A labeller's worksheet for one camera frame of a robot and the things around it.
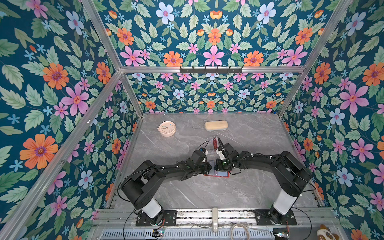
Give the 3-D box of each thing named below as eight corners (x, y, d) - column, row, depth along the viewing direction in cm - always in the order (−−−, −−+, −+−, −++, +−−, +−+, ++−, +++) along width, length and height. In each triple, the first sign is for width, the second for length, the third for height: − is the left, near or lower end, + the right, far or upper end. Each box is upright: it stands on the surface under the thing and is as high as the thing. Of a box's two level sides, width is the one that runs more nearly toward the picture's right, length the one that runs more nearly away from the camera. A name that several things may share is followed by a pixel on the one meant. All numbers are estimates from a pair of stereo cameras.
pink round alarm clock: (156, 136, 108) (155, 134, 105) (160, 123, 116) (159, 120, 114) (174, 136, 108) (173, 134, 105) (176, 123, 116) (176, 120, 114)
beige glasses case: (204, 130, 111) (204, 127, 108) (204, 123, 116) (204, 120, 113) (227, 130, 111) (228, 127, 108) (226, 123, 116) (227, 120, 113)
